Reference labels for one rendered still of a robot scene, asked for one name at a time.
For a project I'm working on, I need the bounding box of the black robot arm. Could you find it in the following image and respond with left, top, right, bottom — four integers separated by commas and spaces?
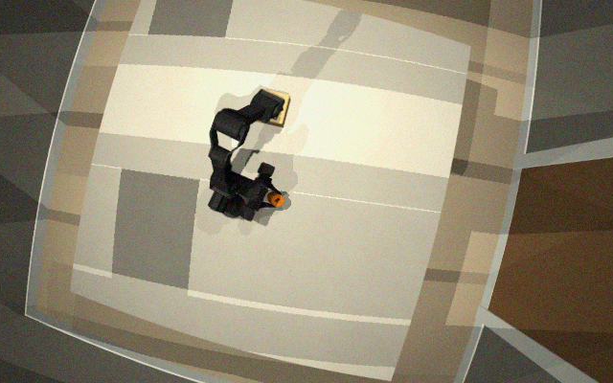
208, 89, 285, 214

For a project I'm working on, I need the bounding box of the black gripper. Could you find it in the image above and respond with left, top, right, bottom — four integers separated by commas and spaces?
237, 162, 282, 222

